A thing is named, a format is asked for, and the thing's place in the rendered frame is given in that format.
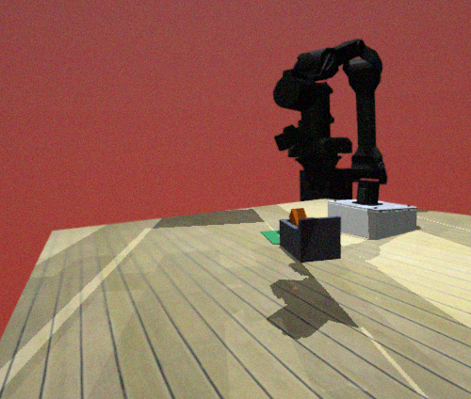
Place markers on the orange l-shaped part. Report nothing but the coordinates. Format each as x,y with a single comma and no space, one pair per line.
297,214

